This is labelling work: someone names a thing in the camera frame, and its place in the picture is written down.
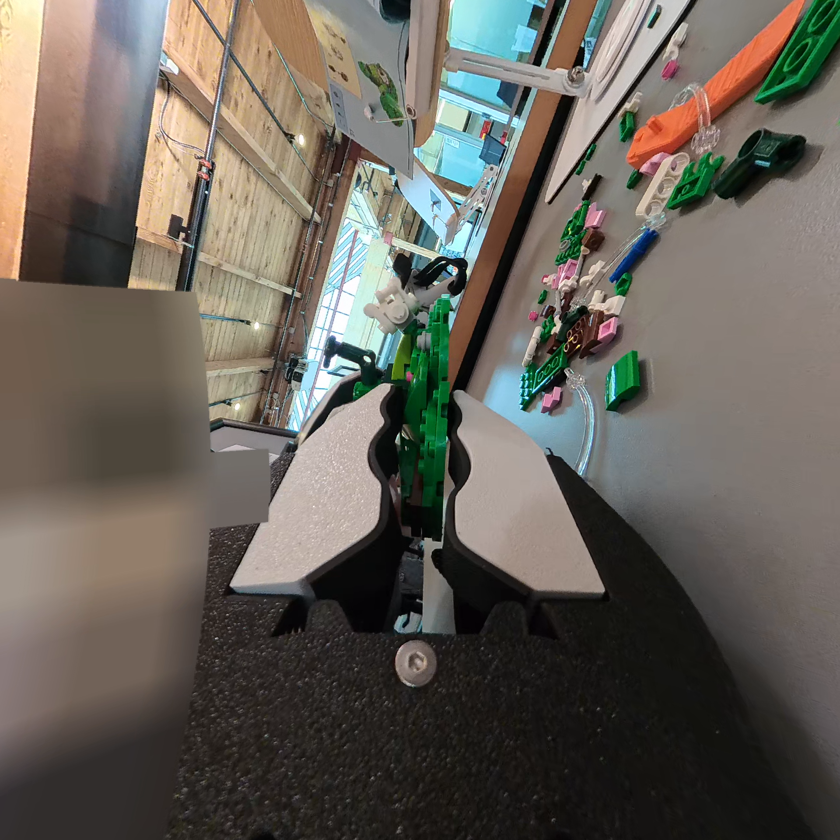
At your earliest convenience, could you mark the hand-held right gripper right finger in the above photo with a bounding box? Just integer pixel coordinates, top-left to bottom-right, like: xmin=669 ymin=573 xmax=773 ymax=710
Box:
xmin=440 ymin=389 xmax=609 ymax=601

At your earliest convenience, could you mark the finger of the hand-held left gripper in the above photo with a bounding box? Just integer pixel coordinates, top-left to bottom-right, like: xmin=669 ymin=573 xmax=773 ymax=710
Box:
xmin=298 ymin=378 xmax=361 ymax=437

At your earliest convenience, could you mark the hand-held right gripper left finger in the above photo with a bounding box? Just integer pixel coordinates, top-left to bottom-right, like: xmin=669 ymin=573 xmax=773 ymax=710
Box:
xmin=228 ymin=382 xmax=404 ymax=601

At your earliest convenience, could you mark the dark green lego bar piece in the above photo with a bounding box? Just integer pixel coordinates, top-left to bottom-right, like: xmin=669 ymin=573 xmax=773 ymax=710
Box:
xmin=325 ymin=336 xmax=379 ymax=388

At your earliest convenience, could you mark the green lego model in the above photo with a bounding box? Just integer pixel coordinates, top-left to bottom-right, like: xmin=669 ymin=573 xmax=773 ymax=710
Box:
xmin=364 ymin=276 xmax=460 ymax=546

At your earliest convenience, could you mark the pile of green pink lego pieces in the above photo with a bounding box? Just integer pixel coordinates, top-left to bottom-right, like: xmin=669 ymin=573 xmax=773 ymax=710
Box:
xmin=518 ymin=23 xmax=690 ymax=417

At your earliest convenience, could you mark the long clear lego tube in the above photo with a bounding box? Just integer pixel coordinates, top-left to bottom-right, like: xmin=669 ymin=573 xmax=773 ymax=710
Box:
xmin=564 ymin=367 xmax=598 ymax=473

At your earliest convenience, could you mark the green curved lego slope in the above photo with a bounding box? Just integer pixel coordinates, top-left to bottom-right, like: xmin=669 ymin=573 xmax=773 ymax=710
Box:
xmin=604 ymin=350 xmax=641 ymax=412

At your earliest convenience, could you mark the blue lego bar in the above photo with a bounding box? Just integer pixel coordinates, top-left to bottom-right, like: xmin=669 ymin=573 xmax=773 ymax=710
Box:
xmin=610 ymin=228 xmax=659 ymax=283

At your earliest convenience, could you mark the lego instruction booklet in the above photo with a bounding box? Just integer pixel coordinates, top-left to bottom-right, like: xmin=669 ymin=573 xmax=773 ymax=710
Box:
xmin=303 ymin=0 xmax=416 ymax=179

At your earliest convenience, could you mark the white lego beam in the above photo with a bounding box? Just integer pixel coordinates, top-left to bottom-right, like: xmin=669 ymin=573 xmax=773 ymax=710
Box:
xmin=635 ymin=152 xmax=691 ymax=216

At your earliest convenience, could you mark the green lego leaf piece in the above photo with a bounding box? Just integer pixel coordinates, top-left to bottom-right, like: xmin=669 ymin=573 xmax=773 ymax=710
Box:
xmin=666 ymin=153 xmax=726 ymax=211

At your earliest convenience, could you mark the dark green lego connector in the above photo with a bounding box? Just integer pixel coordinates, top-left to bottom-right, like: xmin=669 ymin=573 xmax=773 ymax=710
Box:
xmin=714 ymin=129 xmax=807 ymax=200

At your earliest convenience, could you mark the short clear lego tube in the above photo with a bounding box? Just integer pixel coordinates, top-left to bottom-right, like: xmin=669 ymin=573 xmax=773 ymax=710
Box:
xmin=669 ymin=82 xmax=723 ymax=155

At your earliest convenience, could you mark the green lego plate with holes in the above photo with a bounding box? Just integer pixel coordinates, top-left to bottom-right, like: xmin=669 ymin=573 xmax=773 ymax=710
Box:
xmin=755 ymin=0 xmax=840 ymax=105

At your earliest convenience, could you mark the black looped object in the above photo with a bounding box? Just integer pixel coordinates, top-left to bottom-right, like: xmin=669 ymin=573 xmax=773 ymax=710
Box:
xmin=392 ymin=255 xmax=469 ymax=296

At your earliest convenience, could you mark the metal conduit pipe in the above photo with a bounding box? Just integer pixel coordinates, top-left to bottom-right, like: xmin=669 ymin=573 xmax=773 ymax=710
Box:
xmin=177 ymin=0 xmax=242 ymax=291

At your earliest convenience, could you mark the white desk stand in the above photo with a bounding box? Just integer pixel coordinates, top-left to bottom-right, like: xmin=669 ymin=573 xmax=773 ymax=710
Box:
xmin=397 ymin=0 xmax=697 ymax=245

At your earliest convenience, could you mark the orange brick separator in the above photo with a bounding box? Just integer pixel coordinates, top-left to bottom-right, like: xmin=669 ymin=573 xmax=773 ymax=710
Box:
xmin=626 ymin=0 xmax=807 ymax=168

